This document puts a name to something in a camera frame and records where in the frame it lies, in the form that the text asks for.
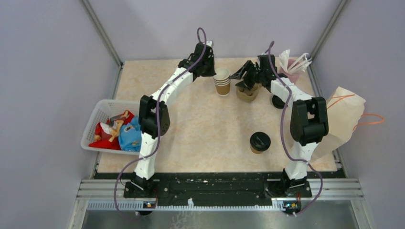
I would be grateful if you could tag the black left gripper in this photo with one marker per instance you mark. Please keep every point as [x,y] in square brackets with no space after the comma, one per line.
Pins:
[211,72]

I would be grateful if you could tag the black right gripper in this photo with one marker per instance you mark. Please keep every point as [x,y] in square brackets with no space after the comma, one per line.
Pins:
[239,73]

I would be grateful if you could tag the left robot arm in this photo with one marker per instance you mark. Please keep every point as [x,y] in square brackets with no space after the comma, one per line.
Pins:
[154,116]

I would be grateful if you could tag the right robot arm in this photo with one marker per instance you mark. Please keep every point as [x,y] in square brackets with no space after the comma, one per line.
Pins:
[309,119]

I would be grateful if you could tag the brown pulp cup carrier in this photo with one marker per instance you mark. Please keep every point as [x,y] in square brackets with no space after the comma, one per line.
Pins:
[248,95]

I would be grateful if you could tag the stack of paper cups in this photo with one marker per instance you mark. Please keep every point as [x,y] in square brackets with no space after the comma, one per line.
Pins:
[222,81]

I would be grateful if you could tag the black lid stack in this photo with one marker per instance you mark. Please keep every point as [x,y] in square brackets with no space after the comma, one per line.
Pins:
[277,102]

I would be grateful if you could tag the blue snack bag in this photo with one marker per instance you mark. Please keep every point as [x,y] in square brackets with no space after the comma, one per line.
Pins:
[130,136]

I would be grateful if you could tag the white plastic basket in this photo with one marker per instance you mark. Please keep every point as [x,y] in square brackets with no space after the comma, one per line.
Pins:
[102,111]

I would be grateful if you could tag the red snack bag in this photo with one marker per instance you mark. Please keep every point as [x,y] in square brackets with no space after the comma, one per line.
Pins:
[106,134]

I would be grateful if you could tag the paper takeout bag orange handles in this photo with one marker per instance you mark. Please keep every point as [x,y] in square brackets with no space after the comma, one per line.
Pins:
[345,111]

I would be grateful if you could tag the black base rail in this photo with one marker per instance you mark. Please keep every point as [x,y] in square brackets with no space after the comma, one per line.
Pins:
[211,189]

